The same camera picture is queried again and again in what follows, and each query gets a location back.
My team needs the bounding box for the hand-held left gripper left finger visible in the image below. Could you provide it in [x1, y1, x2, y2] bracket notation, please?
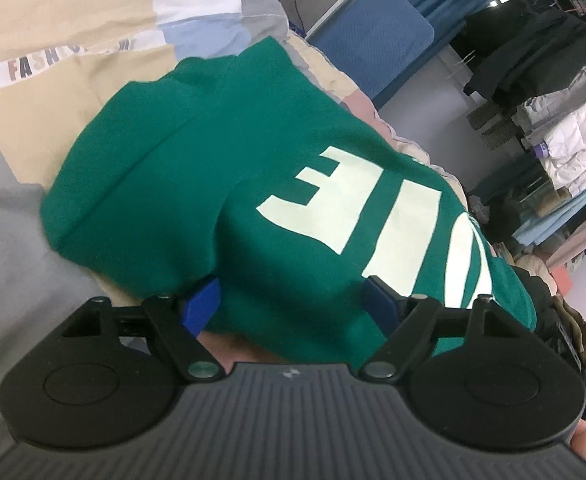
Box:
[60, 277, 222, 383]

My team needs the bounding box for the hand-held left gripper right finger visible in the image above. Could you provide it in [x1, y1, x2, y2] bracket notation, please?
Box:
[362, 275, 529, 382]

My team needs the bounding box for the green printed sweatshirt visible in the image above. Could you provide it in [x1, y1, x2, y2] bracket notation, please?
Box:
[40, 37, 538, 371]

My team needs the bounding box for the cream clothes pile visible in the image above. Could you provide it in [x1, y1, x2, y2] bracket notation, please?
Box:
[516, 252, 556, 286]

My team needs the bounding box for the dark teal hanging garment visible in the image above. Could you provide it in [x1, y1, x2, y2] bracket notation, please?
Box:
[473, 155, 546, 246]

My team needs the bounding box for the dark fur-trimmed coat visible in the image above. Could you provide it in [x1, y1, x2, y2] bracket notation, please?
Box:
[516, 266, 586, 421]

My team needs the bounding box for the pink box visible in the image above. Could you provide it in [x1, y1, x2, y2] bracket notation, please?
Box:
[550, 265, 574, 296]

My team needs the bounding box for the patchwork fleece blanket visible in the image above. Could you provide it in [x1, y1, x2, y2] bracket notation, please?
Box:
[0, 35, 474, 461]

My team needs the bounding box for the light blue hanging garment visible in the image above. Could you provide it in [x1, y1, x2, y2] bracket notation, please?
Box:
[513, 175, 586, 248]

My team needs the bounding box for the striped hanging garment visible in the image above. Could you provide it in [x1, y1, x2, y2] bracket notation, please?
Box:
[466, 100, 523, 152]

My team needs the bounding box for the black hanging garment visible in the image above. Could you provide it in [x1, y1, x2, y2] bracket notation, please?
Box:
[460, 0, 586, 111]

